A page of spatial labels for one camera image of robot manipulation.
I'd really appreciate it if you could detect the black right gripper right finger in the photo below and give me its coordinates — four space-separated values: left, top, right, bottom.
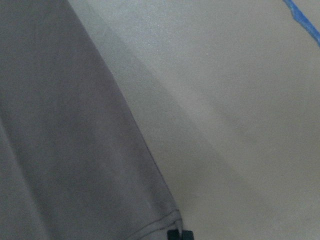
181 230 195 240

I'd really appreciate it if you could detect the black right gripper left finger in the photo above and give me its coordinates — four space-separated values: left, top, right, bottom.
167 229 181 240

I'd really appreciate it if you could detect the dark brown t-shirt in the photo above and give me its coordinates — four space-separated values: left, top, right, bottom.
0 0 183 240

